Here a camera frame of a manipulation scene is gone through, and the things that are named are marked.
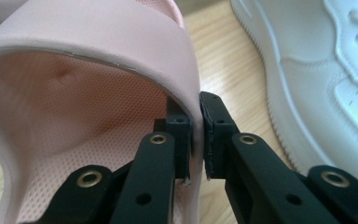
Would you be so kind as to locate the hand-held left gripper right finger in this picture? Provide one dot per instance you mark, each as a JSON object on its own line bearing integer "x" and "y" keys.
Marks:
{"x": 245, "y": 174}

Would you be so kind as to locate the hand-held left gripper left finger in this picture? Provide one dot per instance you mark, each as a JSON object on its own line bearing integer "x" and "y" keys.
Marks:
{"x": 155, "y": 174}

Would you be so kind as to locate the pink foam slipper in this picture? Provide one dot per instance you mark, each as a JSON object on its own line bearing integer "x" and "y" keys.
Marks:
{"x": 84, "y": 93}

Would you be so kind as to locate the white lace-up sneaker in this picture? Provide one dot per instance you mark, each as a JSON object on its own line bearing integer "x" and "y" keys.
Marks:
{"x": 317, "y": 77}

